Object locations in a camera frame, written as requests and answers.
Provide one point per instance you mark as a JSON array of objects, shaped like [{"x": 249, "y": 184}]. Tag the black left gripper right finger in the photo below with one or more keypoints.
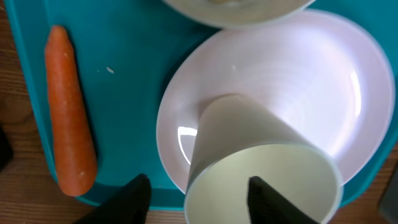
[{"x": 266, "y": 205}]

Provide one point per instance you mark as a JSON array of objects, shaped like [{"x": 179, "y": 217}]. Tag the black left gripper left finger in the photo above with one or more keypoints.
[{"x": 128, "y": 206}]

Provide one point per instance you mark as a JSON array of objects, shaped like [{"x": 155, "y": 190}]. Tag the white paper cup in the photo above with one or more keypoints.
[{"x": 238, "y": 139}]

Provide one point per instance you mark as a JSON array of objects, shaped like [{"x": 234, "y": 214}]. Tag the orange carrot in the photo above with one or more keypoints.
[{"x": 73, "y": 148}]

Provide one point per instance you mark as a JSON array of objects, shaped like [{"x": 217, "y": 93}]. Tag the white bowl with peanuts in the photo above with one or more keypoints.
[{"x": 237, "y": 14}]

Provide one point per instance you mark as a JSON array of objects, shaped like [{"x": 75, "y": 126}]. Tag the black waste tray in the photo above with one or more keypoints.
[{"x": 6, "y": 153}]

